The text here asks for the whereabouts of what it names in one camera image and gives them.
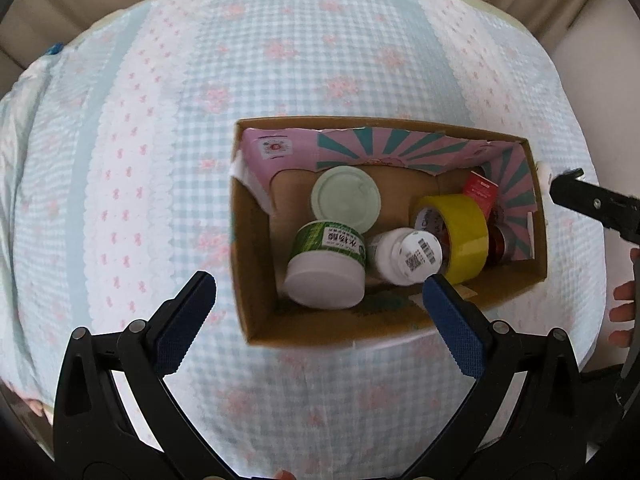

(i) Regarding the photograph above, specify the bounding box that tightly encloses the white earbud case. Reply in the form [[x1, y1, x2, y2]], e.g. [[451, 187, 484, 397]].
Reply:
[[536, 160, 553, 198]]

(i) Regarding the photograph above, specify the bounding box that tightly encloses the small red metal tin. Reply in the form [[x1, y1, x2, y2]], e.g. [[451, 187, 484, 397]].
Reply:
[[485, 223, 516, 268]]

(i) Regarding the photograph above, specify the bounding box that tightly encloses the white pill bottle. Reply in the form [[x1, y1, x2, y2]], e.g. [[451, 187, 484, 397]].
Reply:
[[366, 228, 444, 286]]

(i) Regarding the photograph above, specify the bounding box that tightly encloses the yellow tape roll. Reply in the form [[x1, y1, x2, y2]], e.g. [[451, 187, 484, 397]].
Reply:
[[412, 194, 488, 285]]

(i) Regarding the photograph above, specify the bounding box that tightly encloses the red rectangular box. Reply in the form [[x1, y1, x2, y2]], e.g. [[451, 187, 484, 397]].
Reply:
[[462, 171, 499, 220]]

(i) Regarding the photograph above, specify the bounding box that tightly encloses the green jar white lid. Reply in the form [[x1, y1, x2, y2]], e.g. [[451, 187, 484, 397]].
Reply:
[[283, 220, 367, 310]]

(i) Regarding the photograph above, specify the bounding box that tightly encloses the pale green lid jar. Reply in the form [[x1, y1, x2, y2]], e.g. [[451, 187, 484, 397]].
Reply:
[[310, 166, 382, 234]]

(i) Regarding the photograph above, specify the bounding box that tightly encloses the person right hand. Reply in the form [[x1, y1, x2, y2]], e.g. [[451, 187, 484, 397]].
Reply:
[[608, 280, 637, 348]]

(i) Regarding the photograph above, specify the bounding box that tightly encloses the open cardboard box pink lining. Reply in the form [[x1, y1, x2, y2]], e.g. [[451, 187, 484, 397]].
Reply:
[[231, 117, 547, 348]]

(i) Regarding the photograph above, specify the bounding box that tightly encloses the light blue crumpled blanket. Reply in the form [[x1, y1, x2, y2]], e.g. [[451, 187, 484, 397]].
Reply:
[[0, 56, 54, 401]]

